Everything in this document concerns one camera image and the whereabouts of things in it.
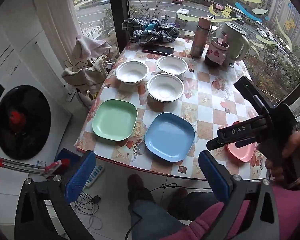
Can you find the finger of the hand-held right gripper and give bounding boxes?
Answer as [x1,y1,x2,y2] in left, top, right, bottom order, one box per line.
[206,139,257,152]

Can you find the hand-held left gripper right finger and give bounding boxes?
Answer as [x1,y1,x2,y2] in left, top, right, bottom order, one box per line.
[198,151,283,240]

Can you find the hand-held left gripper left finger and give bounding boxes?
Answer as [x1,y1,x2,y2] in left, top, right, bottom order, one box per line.
[14,150,97,240]

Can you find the pink square plate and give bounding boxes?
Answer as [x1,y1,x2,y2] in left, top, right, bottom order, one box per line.
[226,121,258,162]

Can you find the blue square plate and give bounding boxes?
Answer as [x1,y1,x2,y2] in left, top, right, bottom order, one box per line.
[144,112,195,162]

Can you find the green square plate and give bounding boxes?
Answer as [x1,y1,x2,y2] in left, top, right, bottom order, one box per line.
[92,99,138,142]

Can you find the white foam bowl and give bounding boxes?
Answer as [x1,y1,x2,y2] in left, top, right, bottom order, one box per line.
[147,73,185,103]
[115,60,150,84]
[156,55,189,81]

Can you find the person's right forearm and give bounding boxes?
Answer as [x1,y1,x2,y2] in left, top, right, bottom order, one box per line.
[271,175,300,240]

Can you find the person's right hand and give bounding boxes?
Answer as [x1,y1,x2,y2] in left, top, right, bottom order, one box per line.
[264,129,300,191]

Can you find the white power strip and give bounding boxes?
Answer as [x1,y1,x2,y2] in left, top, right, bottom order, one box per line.
[85,164,105,188]

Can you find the brown furry slipper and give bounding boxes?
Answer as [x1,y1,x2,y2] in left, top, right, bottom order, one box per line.
[174,187,189,198]
[127,174,156,205]

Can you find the person's right leg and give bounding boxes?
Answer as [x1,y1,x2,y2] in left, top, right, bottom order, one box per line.
[167,192,217,222]

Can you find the person's leg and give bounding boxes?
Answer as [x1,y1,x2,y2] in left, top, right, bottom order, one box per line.
[167,192,217,222]
[129,199,192,240]

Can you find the checkered printed tablecloth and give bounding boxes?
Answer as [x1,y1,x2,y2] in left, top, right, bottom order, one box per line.
[75,36,268,180]

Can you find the person's pink garment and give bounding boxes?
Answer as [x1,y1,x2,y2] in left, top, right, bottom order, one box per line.
[162,200,254,240]

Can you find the metal pole with red clips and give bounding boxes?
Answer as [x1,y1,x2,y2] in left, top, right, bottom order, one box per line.
[0,154,71,183]

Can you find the person's left leg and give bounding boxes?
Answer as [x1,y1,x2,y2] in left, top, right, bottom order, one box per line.
[129,199,192,240]

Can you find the white washing machine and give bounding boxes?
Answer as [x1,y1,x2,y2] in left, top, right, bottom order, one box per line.
[0,25,73,180]

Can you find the lidded printed mug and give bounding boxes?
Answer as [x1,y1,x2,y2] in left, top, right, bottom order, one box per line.
[204,37,230,67]

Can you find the cream electric kettle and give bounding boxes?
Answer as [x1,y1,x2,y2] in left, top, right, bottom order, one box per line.
[220,21,250,67]

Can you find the pink thermos bottle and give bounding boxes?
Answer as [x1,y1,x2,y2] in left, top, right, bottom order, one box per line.
[190,16,210,58]

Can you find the black smartphone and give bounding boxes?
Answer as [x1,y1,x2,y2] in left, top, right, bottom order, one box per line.
[142,44,175,55]

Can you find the dark plaid cloth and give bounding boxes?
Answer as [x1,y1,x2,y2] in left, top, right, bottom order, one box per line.
[122,18,180,46]

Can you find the pinkish white towel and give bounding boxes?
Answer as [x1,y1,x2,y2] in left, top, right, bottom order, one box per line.
[76,35,111,60]

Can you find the white curtain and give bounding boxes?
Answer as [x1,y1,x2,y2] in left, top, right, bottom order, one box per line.
[29,0,78,64]

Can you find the black charger cable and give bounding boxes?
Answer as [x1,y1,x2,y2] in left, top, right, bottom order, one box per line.
[74,192,103,230]

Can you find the black window frame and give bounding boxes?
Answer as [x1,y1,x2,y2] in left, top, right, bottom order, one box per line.
[107,0,129,53]

